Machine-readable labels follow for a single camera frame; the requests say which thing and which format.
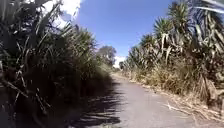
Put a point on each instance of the tree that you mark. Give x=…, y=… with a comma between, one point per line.
x=106, y=54

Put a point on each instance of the grey gravel path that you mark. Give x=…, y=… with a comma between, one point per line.
x=143, y=110

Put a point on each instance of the tall flax bushes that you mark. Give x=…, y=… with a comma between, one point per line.
x=43, y=73

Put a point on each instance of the row of flax bushes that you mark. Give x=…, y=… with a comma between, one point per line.
x=186, y=56

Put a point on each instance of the dry leaf litter strip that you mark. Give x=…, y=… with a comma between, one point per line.
x=195, y=106

